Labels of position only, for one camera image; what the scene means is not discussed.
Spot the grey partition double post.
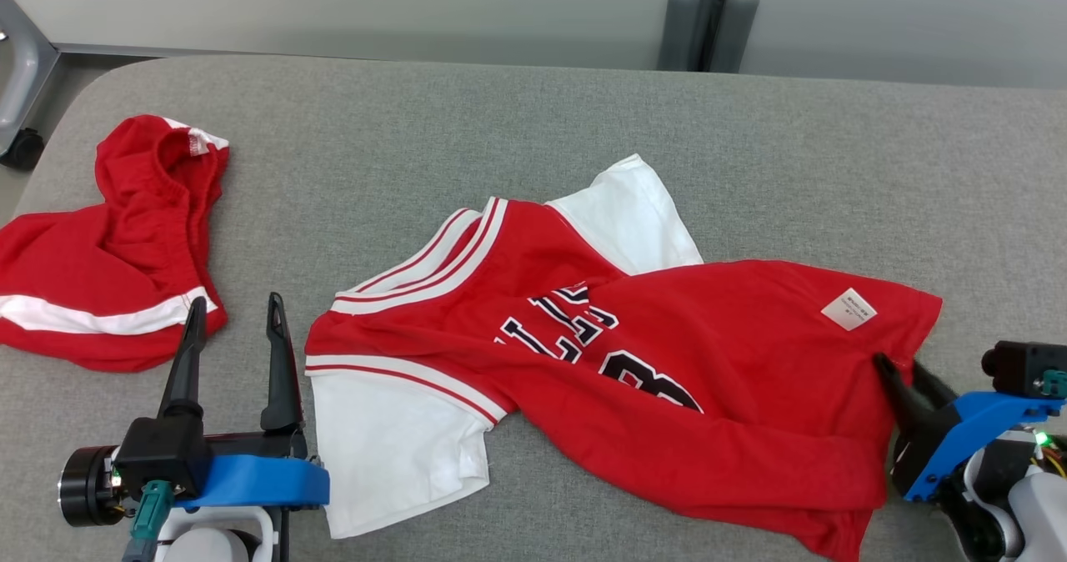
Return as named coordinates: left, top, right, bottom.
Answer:
left=659, top=0, right=760, bottom=73

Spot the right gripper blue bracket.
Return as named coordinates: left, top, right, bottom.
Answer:
left=873, top=352, right=1064, bottom=504

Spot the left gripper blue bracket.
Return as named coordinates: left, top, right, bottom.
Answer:
left=58, top=293, right=331, bottom=529

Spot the red shorts white stripe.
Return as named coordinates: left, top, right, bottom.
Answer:
left=0, top=114, right=231, bottom=374

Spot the red white basketball jersey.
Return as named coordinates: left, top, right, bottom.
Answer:
left=304, top=153, right=944, bottom=562

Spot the grey wheeled metal frame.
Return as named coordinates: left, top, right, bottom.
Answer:
left=0, top=0, right=61, bottom=172

